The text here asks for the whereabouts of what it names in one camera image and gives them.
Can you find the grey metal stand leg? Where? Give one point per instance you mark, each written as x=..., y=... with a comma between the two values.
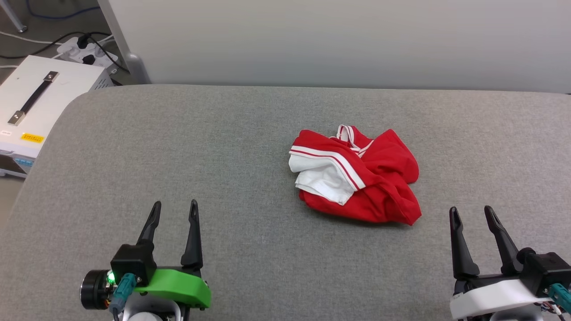
x=13, y=15

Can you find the black round left wrist cylinder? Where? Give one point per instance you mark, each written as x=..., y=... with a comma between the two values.
x=93, y=290

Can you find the yellow warning label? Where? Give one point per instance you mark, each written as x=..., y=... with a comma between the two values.
x=32, y=137

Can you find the black power plug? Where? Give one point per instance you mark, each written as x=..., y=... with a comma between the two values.
x=88, y=59
x=83, y=41

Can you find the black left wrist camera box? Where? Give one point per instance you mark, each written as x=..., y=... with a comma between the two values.
x=131, y=261

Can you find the grey metal post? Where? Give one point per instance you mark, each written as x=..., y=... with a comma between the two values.
x=127, y=58

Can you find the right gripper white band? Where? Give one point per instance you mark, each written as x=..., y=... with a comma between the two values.
x=490, y=296

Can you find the white metal equipment box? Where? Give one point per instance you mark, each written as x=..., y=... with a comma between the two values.
x=58, y=96

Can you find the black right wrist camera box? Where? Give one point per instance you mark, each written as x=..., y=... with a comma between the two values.
x=546, y=269

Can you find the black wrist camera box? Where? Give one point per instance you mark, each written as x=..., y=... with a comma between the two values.
x=546, y=269
x=131, y=261

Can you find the red white basketball jersey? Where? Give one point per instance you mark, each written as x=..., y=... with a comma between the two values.
x=383, y=183

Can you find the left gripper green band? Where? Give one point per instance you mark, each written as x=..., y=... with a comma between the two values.
x=178, y=285

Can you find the white power strip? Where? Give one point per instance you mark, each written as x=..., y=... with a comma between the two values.
x=73, y=51

